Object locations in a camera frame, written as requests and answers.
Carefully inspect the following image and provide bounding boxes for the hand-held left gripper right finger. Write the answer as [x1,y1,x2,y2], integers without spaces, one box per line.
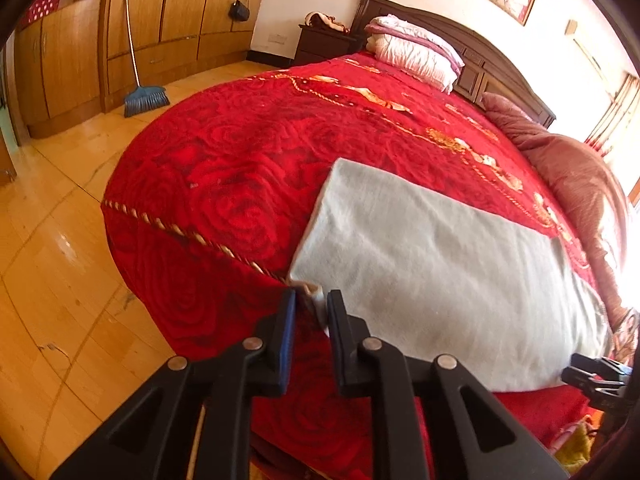
[326,289,571,480]

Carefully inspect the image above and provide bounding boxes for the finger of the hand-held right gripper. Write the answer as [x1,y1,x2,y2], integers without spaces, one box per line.
[561,366,628,411]
[571,353,629,380]

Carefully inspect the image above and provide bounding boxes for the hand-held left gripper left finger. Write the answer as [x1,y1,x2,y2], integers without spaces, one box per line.
[50,287,298,480]

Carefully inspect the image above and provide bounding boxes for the grey pants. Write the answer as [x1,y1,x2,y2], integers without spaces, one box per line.
[288,157,613,393]

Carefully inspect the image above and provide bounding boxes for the yellow pink cloth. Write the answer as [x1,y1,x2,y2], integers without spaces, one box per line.
[550,417,601,461]

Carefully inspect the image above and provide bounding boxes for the bed with red bedspread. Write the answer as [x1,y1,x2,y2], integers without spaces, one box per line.
[100,51,631,480]

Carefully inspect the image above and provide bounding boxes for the pink quilt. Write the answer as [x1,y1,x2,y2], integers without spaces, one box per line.
[481,92,636,321]

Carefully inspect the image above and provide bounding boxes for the patterned curtain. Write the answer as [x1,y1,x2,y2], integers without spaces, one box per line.
[584,74,640,158]

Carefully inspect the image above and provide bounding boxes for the blue broom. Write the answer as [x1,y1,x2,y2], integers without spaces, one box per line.
[122,0,170,118]

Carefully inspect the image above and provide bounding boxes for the white pillow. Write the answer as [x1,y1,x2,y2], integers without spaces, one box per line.
[372,34,460,93]

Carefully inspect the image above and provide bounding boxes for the dark wooden headboard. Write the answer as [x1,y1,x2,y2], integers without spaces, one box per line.
[350,0,557,128]

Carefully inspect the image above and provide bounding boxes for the dark wooden nightstand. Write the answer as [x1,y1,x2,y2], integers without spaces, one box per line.
[292,24,362,67]

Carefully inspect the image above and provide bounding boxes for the pink pillow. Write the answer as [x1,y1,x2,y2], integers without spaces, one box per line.
[364,14,466,73]

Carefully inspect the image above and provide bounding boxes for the brown beige cloth bundle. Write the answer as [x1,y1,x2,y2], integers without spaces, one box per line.
[306,11,351,35]

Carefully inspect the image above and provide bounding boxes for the wooden wardrobe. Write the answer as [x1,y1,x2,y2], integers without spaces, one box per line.
[12,0,275,138]

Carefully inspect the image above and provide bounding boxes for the red dotted cloth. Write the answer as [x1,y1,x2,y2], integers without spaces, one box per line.
[25,0,68,23]

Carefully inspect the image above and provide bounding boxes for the white wall conduit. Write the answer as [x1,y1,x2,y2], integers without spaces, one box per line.
[565,19,618,98]

